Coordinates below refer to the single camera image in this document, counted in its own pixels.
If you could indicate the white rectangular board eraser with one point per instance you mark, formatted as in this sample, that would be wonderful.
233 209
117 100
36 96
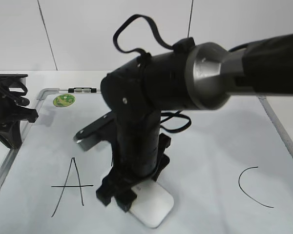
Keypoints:
148 211

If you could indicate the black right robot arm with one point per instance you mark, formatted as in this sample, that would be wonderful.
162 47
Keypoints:
191 77

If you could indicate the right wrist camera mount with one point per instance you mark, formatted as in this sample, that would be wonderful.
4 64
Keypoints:
102 129

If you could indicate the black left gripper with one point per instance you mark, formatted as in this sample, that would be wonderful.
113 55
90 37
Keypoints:
13 108

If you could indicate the round green yellow magnet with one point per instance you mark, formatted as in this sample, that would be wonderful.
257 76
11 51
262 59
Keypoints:
63 100

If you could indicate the white board with aluminium frame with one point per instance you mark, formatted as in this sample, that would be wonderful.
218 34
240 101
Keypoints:
229 173

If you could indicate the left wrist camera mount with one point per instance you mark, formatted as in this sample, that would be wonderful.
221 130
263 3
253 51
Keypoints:
13 80

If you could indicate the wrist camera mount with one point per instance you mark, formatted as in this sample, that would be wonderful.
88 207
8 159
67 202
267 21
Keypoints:
102 129
13 80

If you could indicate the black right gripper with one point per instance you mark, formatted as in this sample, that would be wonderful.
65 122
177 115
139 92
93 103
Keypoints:
138 152

